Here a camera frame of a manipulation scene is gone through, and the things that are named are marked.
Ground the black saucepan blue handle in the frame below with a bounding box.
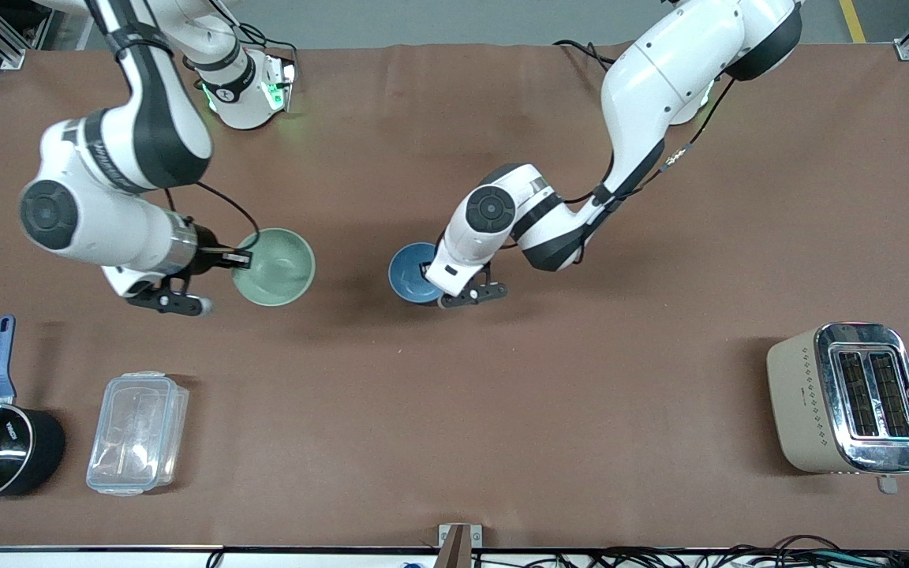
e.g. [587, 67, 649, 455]
[0, 316, 68, 503]

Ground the beige chrome toaster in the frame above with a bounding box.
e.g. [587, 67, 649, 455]
[766, 321, 909, 495]

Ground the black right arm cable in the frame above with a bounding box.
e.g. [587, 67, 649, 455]
[163, 181, 263, 239]

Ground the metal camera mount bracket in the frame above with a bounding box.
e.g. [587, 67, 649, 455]
[436, 523, 484, 568]

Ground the black base cable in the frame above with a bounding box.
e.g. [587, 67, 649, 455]
[218, 0, 299, 73]
[552, 39, 630, 73]

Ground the brown table mat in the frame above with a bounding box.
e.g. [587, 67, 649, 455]
[0, 41, 909, 551]

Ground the blue bowl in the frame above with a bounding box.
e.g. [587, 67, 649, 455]
[387, 241, 448, 305]

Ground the clear plastic food container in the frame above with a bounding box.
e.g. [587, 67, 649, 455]
[85, 371, 190, 498]

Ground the black cable bundle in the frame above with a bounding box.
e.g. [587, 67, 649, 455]
[470, 535, 909, 568]

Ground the pale green bowl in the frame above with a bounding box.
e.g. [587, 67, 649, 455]
[231, 227, 317, 308]

